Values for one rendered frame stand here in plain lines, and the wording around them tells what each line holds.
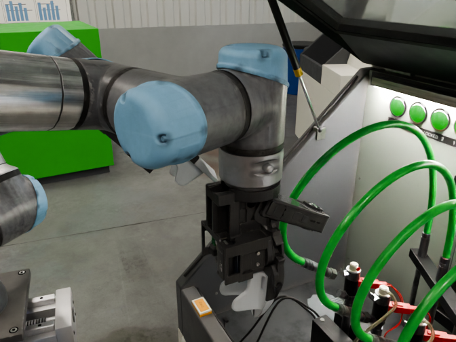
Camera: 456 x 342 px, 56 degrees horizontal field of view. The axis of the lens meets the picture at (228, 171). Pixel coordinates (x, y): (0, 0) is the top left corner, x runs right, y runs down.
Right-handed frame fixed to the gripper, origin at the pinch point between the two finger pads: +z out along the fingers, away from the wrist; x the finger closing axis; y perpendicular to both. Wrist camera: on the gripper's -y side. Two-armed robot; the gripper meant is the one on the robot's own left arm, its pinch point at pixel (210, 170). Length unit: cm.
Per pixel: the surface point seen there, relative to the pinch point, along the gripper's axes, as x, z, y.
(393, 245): 24.8, 20.7, -9.2
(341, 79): -238, 98, -124
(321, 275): 16.7, 20.6, 0.9
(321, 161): 11.3, 10.0, -13.4
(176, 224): -233, 74, 45
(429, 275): 5, 49, -14
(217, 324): -11.5, 28.2, 24.7
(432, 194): 2.7, 38.0, -26.6
